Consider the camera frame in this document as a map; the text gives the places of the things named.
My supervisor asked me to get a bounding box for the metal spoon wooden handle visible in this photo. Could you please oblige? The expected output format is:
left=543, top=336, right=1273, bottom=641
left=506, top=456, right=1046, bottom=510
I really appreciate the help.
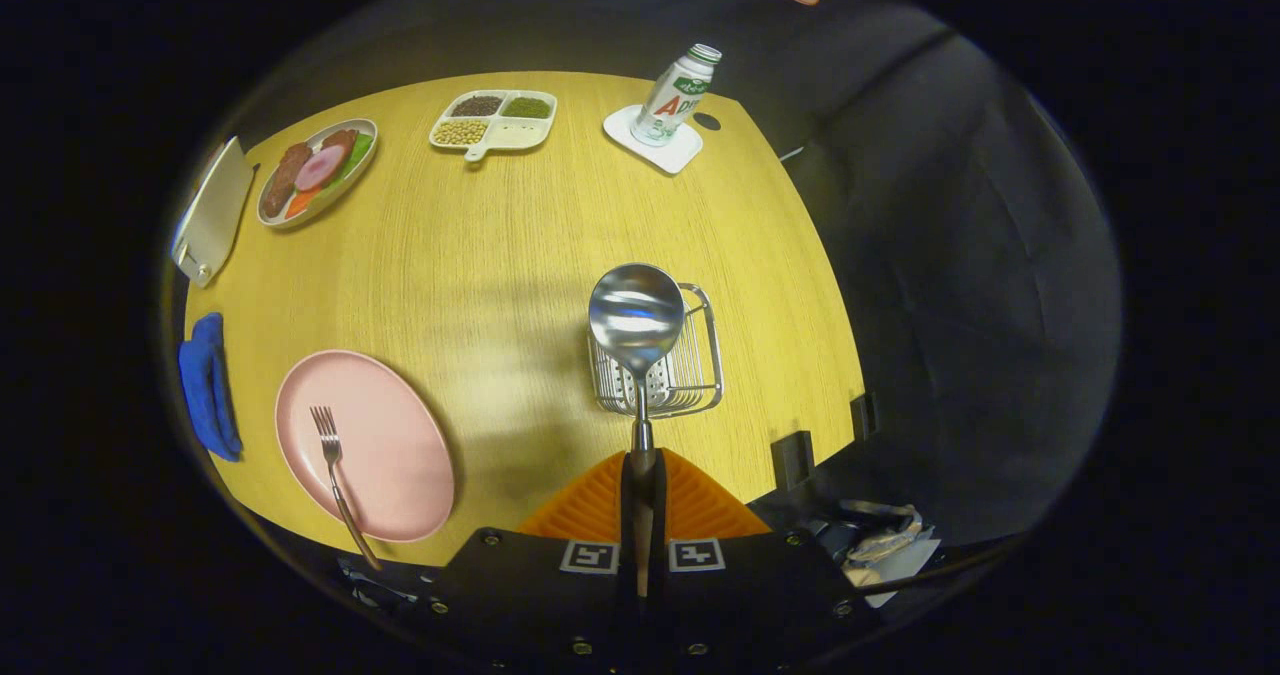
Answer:
left=588, top=263, right=686, bottom=598

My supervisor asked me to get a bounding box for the pink ham slice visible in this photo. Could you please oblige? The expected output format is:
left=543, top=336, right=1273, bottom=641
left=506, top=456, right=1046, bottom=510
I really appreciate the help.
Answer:
left=294, top=145, right=347, bottom=192

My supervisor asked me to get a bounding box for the white square coaster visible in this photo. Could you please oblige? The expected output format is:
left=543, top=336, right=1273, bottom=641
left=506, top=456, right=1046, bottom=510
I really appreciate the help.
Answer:
left=603, top=104, right=704, bottom=175

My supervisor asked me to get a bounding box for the crumpled beige cloth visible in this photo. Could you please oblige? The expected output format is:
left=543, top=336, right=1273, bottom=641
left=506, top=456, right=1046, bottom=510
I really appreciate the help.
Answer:
left=838, top=500, right=943, bottom=608

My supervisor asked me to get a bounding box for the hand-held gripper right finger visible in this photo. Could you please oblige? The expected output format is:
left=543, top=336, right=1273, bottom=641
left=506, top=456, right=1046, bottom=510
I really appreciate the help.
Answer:
left=645, top=448, right=883, bottom=674

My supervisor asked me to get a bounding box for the white oval food plate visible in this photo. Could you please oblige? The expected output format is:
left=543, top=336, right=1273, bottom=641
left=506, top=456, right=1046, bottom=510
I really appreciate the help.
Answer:
left=256, top=118, right=379, bottom=230

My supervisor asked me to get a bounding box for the white plastic drink bottle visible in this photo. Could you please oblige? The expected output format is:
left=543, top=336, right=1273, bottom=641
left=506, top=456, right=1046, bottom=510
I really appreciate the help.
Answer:
left=630, top=43, right=723, bottom=148

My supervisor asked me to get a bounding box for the white divided bean dish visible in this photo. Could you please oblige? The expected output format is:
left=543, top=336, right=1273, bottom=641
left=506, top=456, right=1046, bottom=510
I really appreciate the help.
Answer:
left=429, top=89, right=558, bottom=163

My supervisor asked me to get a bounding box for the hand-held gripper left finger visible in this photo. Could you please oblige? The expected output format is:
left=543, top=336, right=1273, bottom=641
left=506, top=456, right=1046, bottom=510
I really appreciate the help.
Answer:
left=420, top=450, right=643, bottom=675

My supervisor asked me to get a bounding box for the metal wire cutlery basket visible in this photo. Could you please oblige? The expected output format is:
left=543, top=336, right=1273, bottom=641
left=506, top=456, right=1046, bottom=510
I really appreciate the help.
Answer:
left=587, top=282, right=724, bottom=418

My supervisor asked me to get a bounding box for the white toaster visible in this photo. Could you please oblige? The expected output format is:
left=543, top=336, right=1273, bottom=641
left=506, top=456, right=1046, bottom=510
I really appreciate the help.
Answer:
left=170, top=136, right=256, bottom=289

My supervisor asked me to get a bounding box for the blue towel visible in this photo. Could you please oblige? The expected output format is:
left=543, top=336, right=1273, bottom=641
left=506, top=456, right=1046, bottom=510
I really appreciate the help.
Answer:
left=178, top=312, right=244, bottom=463

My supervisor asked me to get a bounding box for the pink round plate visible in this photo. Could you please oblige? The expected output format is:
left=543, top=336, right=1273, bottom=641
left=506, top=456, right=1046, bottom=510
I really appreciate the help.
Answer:
left=274, top=350, right=456, bottom=543

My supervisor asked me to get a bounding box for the green lettuce leaf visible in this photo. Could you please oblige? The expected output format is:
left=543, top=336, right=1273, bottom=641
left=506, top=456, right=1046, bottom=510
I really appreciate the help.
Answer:
left=335, top=133, right=375, bottom=182

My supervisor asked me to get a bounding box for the brown meat patty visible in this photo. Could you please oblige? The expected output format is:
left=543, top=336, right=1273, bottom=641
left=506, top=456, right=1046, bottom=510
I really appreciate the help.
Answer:
left=262, top=142, right=313, bottom=218

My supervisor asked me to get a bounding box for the metal fork wooden handle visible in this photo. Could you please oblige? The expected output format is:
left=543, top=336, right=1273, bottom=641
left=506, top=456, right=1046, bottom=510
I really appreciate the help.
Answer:
left=310, top=405, right=383, bottom=571

